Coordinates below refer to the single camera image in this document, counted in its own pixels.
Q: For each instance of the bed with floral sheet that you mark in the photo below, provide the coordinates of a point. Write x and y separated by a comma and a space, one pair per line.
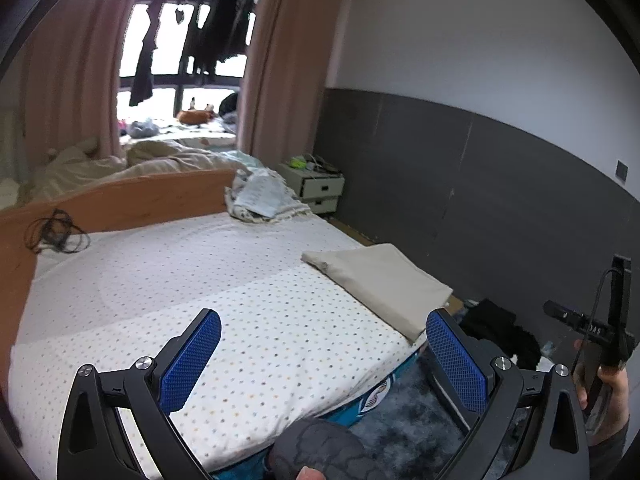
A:
200, 270

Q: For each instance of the beige duvet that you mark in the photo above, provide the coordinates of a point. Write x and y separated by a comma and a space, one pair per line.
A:
160, 157

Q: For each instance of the orange plush toy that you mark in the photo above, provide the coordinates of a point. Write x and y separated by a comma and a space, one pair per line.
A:
195, 116

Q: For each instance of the crumpled white cloth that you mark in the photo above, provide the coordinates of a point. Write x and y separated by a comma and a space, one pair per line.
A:
265, 195

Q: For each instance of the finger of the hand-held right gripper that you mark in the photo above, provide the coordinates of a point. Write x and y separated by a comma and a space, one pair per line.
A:
556, 311

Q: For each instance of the long dark hanging garment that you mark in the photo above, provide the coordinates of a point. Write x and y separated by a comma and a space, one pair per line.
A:
144, 70

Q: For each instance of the black clothes pile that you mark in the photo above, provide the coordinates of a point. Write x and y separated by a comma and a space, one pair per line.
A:
495, 327

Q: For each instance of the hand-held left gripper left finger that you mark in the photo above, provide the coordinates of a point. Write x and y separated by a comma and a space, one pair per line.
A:
192, 360

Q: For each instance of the pale cloth pile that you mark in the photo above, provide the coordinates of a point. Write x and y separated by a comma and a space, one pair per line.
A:
140, 127

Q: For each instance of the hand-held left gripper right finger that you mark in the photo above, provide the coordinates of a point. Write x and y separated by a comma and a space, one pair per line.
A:
455, 360

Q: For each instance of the pink curtain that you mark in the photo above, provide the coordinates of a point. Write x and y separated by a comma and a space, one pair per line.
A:
85, 60
285, 60

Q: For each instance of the blue-grey rug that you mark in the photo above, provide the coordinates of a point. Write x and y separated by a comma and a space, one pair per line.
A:
400, 410

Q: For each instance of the dark wall switch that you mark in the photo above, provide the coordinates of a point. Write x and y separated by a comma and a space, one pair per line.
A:
621, 170

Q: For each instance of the white nightstand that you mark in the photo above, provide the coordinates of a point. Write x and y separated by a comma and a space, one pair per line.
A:
320, 190

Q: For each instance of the person's left leg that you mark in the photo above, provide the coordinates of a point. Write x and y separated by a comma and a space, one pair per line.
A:
325, 445

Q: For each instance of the orange blanket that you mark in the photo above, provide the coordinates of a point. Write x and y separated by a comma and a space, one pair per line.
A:
125, 195

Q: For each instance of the dark bag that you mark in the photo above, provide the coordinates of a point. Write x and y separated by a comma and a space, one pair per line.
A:
230, 103

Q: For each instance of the green item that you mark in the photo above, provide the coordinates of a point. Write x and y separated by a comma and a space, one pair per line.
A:
299, 162

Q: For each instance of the person's right forearm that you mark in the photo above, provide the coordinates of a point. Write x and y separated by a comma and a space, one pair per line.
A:
607, 455

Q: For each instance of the beige coat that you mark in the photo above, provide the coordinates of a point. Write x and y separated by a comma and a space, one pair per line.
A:
380, 285

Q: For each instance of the person's right hand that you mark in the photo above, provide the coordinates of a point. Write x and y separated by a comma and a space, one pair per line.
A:
615, 400

